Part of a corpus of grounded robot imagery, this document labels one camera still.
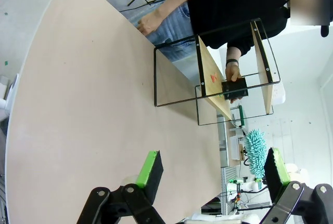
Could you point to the grey aluminium frame rack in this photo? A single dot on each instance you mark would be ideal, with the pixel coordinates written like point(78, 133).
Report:
point(223, 140)

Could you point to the person's right hand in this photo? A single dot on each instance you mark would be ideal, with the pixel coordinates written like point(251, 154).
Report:
point(151, 23)

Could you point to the teal microfibre duster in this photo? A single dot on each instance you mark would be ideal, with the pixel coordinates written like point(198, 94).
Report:
point(256, 151)

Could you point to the white plastic object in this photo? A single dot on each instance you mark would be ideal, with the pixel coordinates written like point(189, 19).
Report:
point(11, 96)

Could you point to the person's left hand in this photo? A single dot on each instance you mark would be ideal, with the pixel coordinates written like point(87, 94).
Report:
point(232, 73)

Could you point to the person's left forearm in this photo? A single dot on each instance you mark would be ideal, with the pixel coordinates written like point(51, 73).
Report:
point(232, 53)

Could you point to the black-framed wooden shelf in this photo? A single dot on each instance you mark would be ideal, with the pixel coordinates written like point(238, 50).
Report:
point(208, 67)

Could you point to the person in black shirt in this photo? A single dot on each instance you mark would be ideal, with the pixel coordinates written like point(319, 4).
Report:
point(234, 5)

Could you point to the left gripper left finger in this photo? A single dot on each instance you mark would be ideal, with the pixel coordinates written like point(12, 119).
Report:
point(151, 174)

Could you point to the red paper scrap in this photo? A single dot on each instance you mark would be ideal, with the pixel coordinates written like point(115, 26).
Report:
point(214, 77)

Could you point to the black wristband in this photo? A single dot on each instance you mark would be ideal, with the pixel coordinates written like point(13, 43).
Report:
point(232, 61)

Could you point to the small black box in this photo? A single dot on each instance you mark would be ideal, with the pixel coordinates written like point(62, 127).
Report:
point(234, 89)

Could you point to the person's right forearm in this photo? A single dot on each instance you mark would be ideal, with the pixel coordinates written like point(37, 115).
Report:
point(174, 4)

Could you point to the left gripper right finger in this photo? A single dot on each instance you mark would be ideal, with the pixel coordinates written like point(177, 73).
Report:
point(275, 177)

